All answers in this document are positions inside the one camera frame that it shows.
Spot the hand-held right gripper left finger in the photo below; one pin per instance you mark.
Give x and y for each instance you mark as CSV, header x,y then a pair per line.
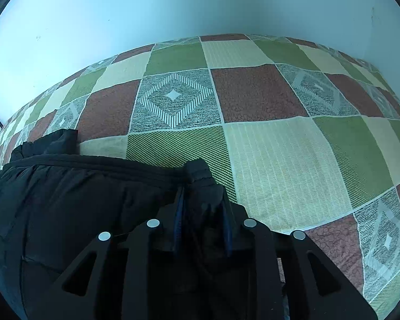
x,y
178,228

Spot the bed with checkered sheet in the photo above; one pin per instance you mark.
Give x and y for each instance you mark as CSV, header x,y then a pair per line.
x,y
270,156

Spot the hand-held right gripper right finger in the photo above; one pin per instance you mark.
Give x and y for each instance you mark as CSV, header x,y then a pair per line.
x,y
228,236

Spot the black quilted jacket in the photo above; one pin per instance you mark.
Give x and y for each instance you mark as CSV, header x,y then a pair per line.
x,y
70,200

